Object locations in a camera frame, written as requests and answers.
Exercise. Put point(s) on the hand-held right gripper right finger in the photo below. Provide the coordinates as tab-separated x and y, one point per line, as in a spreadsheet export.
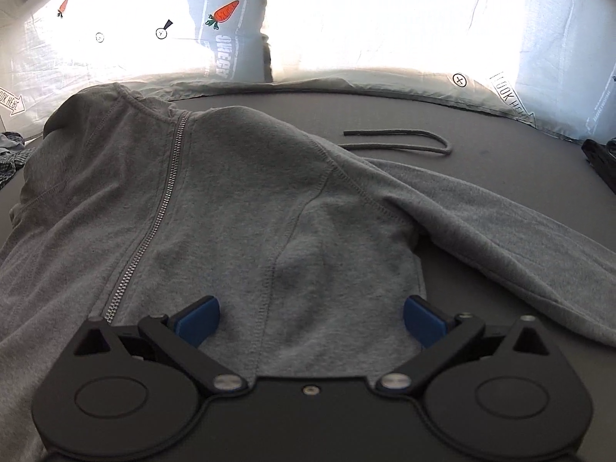
423	320

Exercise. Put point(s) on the printed white sheet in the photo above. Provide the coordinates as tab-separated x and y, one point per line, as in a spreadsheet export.
361	19

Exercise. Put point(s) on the grey textured mat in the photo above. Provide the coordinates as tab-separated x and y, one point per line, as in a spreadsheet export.
505	154

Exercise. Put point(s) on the grey zip hoodie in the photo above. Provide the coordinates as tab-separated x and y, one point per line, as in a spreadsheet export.
240	202

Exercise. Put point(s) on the plaid garment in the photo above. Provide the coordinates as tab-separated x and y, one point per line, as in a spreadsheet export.
9	168

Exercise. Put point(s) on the light blue garment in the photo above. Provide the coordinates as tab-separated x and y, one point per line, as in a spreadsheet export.
9	140

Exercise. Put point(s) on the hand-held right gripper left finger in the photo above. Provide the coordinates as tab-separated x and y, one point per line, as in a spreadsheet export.
199	320

